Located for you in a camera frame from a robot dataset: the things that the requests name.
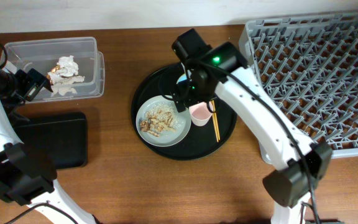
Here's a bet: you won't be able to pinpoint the pink cup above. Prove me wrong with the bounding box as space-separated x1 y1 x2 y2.
189 102 213 126

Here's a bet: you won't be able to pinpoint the food scraps on plate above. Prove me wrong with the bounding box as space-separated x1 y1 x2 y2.
140 103 177 137

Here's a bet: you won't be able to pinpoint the grey plate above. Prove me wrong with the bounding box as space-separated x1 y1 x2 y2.
135 96 191 147

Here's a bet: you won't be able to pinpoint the black rectangular tray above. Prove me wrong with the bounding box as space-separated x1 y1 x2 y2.
14 112 88 169

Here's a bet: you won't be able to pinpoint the light blue cup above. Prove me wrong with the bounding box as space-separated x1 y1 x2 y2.
176 73 190 84

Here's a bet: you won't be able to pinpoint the grey dishwasher rack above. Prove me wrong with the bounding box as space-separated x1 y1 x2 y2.
239 12 358 158

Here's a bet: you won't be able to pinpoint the round black tray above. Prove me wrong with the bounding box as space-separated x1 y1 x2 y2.
131 63 237 161

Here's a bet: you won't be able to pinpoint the clear plastic bin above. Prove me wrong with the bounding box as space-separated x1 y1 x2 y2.
1 37 105 103

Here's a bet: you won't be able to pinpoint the white napkin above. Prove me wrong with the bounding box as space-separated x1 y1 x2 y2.
51 55 85 96

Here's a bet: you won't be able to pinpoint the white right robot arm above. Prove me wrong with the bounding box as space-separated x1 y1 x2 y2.
172 29 333 223

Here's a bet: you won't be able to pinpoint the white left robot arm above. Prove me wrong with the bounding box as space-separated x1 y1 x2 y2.
0 61 99 223

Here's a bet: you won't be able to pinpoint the wooden chopstick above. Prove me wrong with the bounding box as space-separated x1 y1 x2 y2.
211 100 221 142
212 113 220 142

